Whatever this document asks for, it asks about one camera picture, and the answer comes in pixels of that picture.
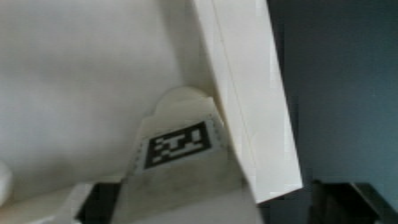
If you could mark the white table leg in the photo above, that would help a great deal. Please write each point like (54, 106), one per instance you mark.
(186, 187)

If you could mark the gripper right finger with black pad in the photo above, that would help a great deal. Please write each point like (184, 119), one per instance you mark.
(347, 203)

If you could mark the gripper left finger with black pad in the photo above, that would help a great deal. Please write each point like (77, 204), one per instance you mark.
(79, 205)

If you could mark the white square table top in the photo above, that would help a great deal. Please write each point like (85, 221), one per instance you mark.
(95, 55)

